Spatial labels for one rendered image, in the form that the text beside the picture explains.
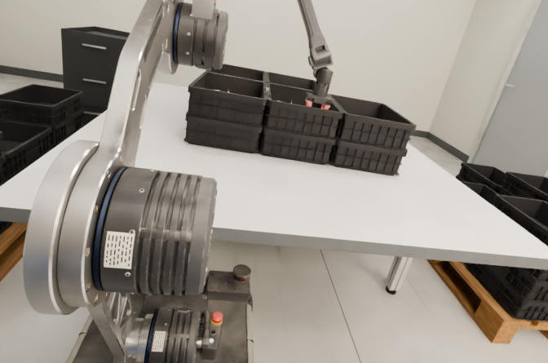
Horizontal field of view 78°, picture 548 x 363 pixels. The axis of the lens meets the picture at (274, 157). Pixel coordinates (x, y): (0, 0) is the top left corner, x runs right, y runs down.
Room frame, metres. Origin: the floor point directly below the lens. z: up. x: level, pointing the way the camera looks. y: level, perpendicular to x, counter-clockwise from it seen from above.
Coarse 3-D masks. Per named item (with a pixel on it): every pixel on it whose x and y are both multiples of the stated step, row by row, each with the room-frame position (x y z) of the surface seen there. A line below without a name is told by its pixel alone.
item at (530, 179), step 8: (512, 176) 2.05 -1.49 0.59; (520, 176) 2.13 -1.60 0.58; (528, 176) 2.13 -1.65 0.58; (536, 176) 2.14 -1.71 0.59; (504, 184) 2.09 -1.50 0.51; (512, 184) 2.04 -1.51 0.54; (520, 184) 1.99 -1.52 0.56; (528, 184) 1.93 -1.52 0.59; (536, 184) 2.15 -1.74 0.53; (544, 184) 2.13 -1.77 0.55; (504, 192) 2.06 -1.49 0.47; (512, 192) 2.02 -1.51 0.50; (520, 192) 1.96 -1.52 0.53; (528, 192) 1.92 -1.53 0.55; (536, 192) 1.87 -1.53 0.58; (544, 192) 2.11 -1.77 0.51; (544, 200) 1.81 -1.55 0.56
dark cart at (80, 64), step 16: (64, 32) 2.44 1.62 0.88; (80, 32) 2.46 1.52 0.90; (96, 32) 2.97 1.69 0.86; (112, 32) 3.05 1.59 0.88; (128, 32) 3.08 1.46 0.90; (64, 48) 2.44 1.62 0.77; (80, 48) 2.46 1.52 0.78; (96, 48) 2.48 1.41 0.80; (112, 48) 2.50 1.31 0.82; (64, 64) 2.44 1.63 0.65; (80, 64) 2.46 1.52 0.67; (96, 64) 2.48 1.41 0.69; (112, 64) 2.50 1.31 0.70; (64, 80) 2.44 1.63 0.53; (80, 80) 2.46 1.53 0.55; (96, 80) 2.48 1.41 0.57; (112, 80) 2.50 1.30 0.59; (96, 96) 2.48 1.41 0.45; (96, 112) 2.48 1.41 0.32
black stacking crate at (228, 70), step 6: (228, 66) 2.02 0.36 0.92; (216, 72) 2.01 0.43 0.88; (222, 72) 2.02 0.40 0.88; (228, 72) 2.02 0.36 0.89; (234, 72) 2.03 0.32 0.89; (240, 72) 2.03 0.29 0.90; (246, 72) 2.03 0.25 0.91; (252, 72) 2.04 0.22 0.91; (258, 72) 2.04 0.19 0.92; (252, 78) 2.04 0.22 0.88; (258, 78) 2.04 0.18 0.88
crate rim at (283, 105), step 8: (296, 88) 1.66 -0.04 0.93; (328, 96) 1.61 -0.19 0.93; (272, 104) 1.27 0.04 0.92; (280, 104) 1.27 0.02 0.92; (288, 104) 1.27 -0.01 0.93; (296, 104) 1.28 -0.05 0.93; (336, 104) 1.44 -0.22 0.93; (304, 112) 1.28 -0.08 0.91; (312, 112) 1.28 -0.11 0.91; (320, 112) 1.28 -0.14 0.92; (328, 112) 1.29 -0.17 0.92; (336, 112) 1.29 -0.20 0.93
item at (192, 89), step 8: (208, 72) 1.63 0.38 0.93; (248, 80) 1.64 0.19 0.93; (192, 88) 1.23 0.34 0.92; (200, 88) 1.24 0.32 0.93; (264, 88) 1.49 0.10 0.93; (216, 96) 1.24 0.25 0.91; (224, 96) 1.25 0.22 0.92; (232, 96) 1.25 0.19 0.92; (240, 96) 1.25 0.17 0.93; (248, 96) 1.26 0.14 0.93; (264, 96) 1.32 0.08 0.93; (264, 104) 1.27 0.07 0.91
